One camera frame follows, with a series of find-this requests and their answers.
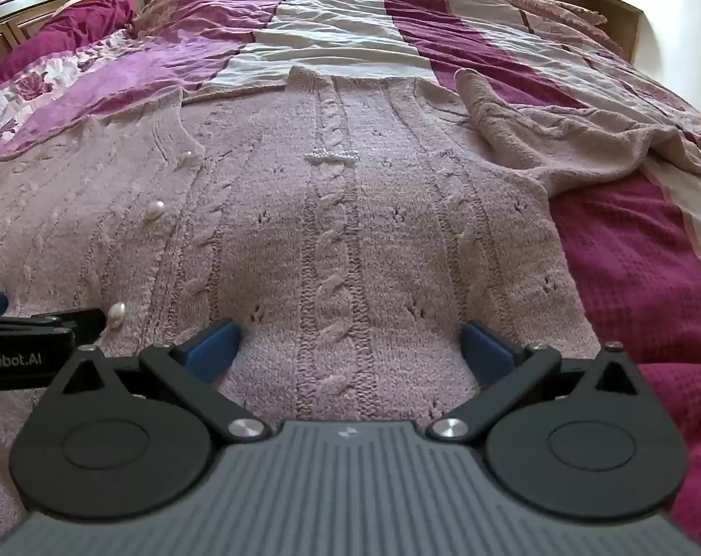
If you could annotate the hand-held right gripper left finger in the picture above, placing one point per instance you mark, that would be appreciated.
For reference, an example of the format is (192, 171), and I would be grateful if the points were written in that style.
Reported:
(214, 350)

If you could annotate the wooden headboard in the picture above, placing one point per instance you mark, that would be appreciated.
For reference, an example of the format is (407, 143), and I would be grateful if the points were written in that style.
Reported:
(14, 6)

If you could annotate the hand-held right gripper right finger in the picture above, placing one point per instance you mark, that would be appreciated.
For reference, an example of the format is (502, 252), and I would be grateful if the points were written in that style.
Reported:
(486, 350)

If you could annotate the pink striped floral bedspread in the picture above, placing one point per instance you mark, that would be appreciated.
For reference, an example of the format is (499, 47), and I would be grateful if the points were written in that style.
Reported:
(338, 29)

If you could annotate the pink knit cardigan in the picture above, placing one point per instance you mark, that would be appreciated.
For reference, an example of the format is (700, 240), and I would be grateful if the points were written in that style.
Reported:
(327, 243)

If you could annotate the magenta pillow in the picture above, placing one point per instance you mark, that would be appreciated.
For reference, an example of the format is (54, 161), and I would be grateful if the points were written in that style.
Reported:
(66, 29)

